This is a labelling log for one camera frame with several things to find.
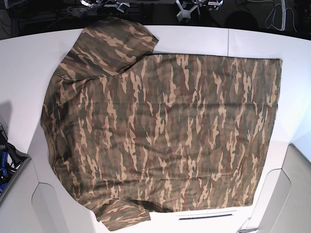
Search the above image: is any grey bin with blue items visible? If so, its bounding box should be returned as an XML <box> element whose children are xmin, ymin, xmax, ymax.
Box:
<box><xmin>0</xmin><ymin>123</ymin><xmax>31</xmax><ymax>200</ymax></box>

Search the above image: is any camouflage T-shirt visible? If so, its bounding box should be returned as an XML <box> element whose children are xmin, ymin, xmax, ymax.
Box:
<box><xmin>41</xmin><ymin>17</ymin><xmax>282</xmax><ymax>231</ymax></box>

